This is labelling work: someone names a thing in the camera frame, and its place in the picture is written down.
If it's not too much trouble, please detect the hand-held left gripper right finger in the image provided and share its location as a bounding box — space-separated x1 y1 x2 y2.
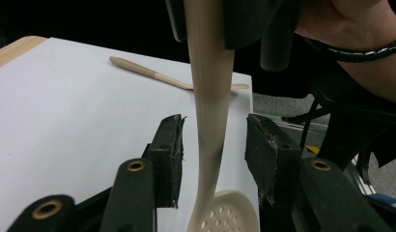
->
244 113 302 207

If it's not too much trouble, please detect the beige perforated skimmer spoon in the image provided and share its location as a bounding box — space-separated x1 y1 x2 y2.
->
183 0 261 232

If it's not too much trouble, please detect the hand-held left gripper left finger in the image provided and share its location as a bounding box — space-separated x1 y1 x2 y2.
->
147 113 186 209

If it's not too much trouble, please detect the black chair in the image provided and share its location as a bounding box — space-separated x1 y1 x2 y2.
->
281 64 396 187

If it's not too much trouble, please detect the blue object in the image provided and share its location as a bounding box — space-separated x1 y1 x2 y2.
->
368 192 396 208

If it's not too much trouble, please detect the beige solid spatula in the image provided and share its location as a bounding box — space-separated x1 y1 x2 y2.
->
108 55 250 92

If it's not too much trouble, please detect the white paper sheet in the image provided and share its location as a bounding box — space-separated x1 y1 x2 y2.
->
0 37 261 232

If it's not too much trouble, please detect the yellow tape piece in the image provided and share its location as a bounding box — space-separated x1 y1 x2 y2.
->
306 144 322 156

